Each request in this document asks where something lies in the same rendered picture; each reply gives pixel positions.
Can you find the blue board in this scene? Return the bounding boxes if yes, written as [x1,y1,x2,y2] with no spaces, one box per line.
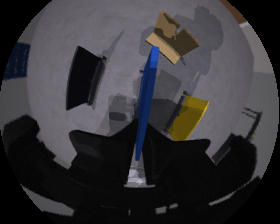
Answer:
[135,46,160,161]

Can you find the tan notched board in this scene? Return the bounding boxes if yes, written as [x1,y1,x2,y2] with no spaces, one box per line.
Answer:
[145,9,200,64]

